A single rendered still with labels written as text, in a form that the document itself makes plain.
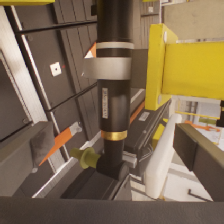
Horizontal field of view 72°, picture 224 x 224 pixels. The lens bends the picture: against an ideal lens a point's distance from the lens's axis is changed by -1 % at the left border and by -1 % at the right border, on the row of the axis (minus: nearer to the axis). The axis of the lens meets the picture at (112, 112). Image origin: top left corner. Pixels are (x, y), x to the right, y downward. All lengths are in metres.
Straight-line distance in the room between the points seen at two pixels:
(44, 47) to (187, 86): 0.25
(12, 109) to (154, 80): 0.23
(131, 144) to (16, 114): 0.36
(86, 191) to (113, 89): 0.31
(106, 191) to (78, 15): 0.41
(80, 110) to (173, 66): 0.27
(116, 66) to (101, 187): 0.34
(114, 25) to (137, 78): 0.07
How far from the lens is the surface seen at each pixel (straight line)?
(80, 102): 0.38
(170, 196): 2.90
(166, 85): 0.17
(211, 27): 4.51
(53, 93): 0.34
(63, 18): 0.36
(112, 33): 0.20
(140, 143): 0.54
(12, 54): 0.31
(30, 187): 0.37
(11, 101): 0.30
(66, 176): 0.44
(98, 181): 0.46
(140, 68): 0.17
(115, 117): 0.21
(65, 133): 0.37
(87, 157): 0.29
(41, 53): 0.33
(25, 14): 0.32
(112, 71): 0.18
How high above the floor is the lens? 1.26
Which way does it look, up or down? 30 degrees down
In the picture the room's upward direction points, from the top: 100 degrees clockwise
